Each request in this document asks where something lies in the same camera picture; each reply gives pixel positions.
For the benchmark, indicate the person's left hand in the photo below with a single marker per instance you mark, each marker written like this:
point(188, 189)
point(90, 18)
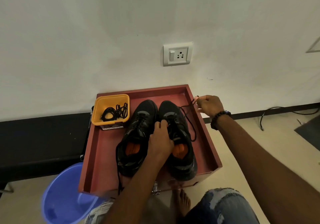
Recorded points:
point(160, 144)

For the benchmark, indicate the person's right hand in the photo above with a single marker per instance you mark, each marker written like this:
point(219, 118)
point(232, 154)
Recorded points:
point(211, 105)

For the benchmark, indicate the person's left fingers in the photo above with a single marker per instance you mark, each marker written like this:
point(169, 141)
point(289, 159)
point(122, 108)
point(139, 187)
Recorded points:
point(161, 125)

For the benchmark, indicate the person's right fingers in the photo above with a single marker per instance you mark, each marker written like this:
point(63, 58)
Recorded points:
point(200, 102)

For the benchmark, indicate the black shoelace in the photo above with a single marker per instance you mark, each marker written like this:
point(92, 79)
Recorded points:
point(191, 131)

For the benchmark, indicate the black sneaker orange insole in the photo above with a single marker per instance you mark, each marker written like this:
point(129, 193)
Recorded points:
point(133, 156)
point(183, 161)

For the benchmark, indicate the person's left forearm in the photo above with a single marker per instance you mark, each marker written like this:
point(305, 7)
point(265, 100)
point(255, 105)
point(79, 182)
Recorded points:
point(136, 189)

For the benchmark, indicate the person's right forearm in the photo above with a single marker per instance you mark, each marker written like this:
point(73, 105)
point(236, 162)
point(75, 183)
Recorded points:
point(262, 169)

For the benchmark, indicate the bundle of black shoelaces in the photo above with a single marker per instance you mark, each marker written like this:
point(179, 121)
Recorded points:
point(115, 112)

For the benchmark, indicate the metal latch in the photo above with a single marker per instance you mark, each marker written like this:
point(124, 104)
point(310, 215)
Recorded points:
point(155, 188)

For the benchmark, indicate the yellow plastic container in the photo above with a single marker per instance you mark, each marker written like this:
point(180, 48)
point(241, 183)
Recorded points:
point(98, 111)

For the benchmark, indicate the red wooden tray box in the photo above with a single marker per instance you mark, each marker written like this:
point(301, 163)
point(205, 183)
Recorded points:
point(102, 161)

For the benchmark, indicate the person's bare foot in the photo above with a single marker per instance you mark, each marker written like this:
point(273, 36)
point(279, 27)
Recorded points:
point(180, 202)

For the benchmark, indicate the person's ripped blue jeans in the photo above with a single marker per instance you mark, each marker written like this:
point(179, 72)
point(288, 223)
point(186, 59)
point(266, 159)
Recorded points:
point(222, 208)

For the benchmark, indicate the dark grey floor mat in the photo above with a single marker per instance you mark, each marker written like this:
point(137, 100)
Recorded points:
point(310, 132)

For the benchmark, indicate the blue plastic bucket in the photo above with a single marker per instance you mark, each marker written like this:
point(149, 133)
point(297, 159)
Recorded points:
point(62, 196)

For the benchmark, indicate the white wall socket switch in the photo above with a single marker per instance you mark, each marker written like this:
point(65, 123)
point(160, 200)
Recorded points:
point(178, 54)

